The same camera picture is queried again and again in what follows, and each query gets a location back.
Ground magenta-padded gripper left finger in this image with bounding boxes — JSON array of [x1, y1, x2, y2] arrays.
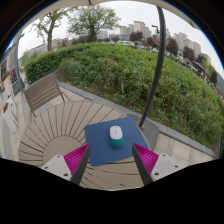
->
[[42, 143, 92, 186]]

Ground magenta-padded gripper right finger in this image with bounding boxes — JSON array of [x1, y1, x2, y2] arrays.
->
[[131, 143, 184, 186]]

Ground white and teal computer mouse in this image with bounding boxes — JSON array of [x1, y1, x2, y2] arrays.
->
[[109, 125, 125, 148]]

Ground blue mouse pad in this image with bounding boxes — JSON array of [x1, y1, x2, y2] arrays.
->
[[84, 115, 149, 167]]

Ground white planter box with flowers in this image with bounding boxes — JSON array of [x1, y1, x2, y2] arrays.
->
[[2, 96, 19, 134]]

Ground slatted wooden chair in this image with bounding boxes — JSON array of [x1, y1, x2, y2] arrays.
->
[[23, 73, 66, 118]]

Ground tall grey sign pillar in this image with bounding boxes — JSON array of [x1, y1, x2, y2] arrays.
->
[[9, 31, 27, 97]]

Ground dark curved umbrella pole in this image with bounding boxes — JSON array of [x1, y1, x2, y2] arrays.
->
[[138, 6, 167, 129]]

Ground green hedge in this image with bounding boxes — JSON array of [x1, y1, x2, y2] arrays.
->
[[23, 42, 224, 151]]

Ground distant high-rise buildings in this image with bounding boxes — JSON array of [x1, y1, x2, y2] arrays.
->
[[118, 20, 214, 68]]

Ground tree with bare trunk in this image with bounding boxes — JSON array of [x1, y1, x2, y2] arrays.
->
[[33, 7, 78, 53]]

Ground round leafy tree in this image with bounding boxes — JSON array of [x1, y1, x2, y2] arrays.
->
[[67, 4, 121, 43]]

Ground beige patio umbrella canopy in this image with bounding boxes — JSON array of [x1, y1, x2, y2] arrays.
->
[[49, 0, 201, 31]]

